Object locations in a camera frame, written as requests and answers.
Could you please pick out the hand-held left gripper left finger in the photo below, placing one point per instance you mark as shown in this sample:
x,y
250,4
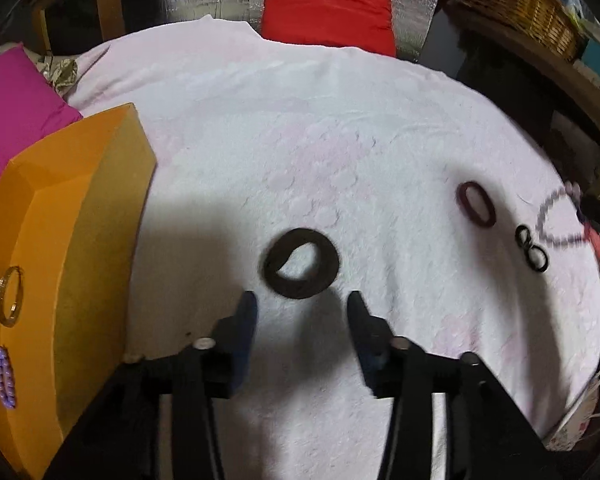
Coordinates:
x,y
245,330

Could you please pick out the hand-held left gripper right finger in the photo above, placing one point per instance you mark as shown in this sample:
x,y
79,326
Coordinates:
x,y
362,340

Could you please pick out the black scrunchie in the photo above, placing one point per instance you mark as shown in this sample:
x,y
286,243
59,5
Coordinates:
x,y
325,270

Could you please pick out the orange box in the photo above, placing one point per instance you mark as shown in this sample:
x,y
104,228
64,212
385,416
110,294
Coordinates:
x,y
45,210

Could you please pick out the gold bangle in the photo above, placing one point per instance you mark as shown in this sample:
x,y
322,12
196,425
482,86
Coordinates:
x,y
1,300

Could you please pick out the white paper bag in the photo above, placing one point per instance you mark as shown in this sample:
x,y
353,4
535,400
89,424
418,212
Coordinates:
x,y
580,410

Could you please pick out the floral cloth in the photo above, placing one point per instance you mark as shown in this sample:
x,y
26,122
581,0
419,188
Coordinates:
x,y
60,72

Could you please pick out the magenta cushion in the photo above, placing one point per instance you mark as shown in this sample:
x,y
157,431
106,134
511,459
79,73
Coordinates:
x,y
15,110

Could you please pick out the wooden shelf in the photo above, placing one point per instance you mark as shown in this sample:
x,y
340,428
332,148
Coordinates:
x,y
555,80

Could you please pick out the red cushion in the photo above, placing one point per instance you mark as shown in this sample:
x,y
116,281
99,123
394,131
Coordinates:
x,y
325,5

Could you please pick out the wooden chair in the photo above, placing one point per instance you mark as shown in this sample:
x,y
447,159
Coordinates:
x,y
107,5

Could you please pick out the wicker basket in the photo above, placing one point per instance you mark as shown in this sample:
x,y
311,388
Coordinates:
x,y
535,15

